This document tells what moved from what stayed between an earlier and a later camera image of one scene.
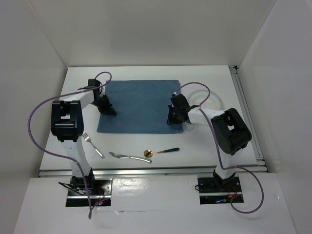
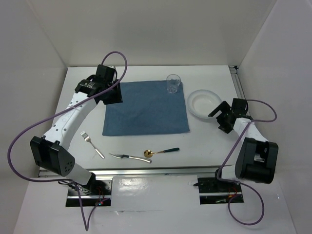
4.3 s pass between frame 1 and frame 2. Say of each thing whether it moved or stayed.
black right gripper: moved
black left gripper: moved
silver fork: stayed
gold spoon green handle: stayed
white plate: stayed
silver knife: stayed
